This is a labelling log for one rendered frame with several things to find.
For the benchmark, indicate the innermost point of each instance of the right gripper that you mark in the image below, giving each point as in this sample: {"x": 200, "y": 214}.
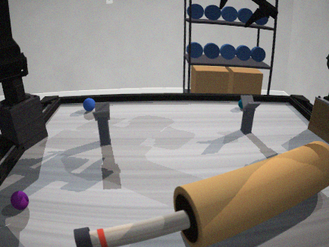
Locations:
{"x": 266, "y": 8}

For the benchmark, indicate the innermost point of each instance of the purple ball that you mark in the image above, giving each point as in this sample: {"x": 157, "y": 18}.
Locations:
{"x": 19, "y": 200}

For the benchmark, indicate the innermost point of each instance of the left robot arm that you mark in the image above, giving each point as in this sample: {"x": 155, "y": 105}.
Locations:
{"x": 11, "y": 61}

